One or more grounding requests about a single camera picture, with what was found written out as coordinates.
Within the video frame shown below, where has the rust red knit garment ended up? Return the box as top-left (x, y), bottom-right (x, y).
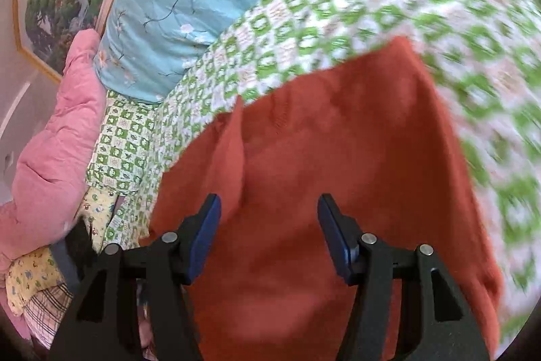
top-left (149, 37), bottom-right (502, 360)

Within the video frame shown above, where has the yellow printed cloth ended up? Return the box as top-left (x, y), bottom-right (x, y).
top-left (5, 187), bottom-right (117, 316)

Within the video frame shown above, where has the plaid striped cloth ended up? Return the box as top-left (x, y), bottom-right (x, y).
top-left (23, 283), bottom-right (73, 349)

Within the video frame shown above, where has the green white patterned bedsheet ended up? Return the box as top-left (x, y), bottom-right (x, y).
top-left (87, 0), bottom-right (540, 348)

